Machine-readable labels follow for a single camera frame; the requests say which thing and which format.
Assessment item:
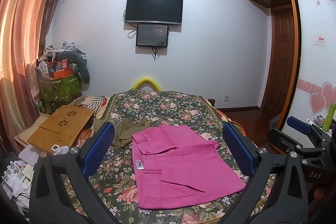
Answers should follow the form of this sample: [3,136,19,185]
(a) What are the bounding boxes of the pink pants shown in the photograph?
[131,124,245,210]

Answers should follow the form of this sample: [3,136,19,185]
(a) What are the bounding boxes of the olive green pants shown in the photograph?
[93,118,150,148]

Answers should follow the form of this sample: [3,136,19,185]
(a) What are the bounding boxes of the green bottle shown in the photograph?
[322,102,336,132]

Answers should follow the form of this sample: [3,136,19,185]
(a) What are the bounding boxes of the wooden lap desk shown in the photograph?
[28,106,94,153]

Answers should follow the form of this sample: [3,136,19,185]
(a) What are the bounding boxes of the brown wooden door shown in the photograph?
[260,6,294,119]

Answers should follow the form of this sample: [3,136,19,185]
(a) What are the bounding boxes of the colourful fleece blanket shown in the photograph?
[206,99,246,136]

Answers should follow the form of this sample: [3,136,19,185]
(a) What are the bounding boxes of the green storage bag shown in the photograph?
[39,75,82,115]

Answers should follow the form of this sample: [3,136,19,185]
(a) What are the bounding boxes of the floral bed cover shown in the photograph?
[63,89,277,224]

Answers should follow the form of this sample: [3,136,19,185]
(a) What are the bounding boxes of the grey plush pillow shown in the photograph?
[56,51,90,84]

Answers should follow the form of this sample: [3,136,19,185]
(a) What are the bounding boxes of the orange box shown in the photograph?
[54,69,73,80]

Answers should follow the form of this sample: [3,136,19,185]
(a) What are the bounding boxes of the white paper clutter pile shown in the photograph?
[1,145,74,223]

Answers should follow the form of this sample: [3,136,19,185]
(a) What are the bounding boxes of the white wardrobe sliding door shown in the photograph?
[282,0,336,148]

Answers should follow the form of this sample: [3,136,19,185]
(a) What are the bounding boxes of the pink striped curtain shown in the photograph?
[1,0,59,152]

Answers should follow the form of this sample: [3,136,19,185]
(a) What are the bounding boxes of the yellow foam bed rail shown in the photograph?
[131,76,162,91]

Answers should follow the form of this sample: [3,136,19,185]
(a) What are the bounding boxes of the small wall monitor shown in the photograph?
[136,24,169,48]

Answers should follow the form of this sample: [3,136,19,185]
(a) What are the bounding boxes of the large wall television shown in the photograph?
[125,0,183,25]

